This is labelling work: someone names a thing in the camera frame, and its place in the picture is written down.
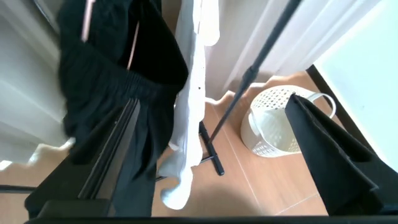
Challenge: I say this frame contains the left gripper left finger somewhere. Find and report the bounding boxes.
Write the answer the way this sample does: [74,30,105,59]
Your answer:
[24,97,141,219]

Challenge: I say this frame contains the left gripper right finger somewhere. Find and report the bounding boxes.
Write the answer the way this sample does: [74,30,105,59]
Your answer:
[284,93,398,217]

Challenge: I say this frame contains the black shorts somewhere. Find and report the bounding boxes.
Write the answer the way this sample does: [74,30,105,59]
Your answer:
[57,0,190,218]

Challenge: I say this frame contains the white garment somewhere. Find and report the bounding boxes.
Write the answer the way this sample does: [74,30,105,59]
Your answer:
[157,0,221,211]

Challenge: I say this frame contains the pink clothes hanger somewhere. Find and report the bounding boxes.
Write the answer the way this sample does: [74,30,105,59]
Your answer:
[80,0,141,71]

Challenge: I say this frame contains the white laundry basket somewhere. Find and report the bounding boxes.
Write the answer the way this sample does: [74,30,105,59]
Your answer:
[239,85,338,159]

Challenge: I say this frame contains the black clothes rack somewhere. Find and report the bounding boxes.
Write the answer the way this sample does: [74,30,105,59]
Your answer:
[0,0,303,193]

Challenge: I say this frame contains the beige curtain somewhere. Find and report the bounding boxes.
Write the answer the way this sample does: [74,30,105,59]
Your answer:
[0,0,384,165]

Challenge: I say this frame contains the grey curtain wand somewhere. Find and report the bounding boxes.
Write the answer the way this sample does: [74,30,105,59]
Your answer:
[32,0,60,34]

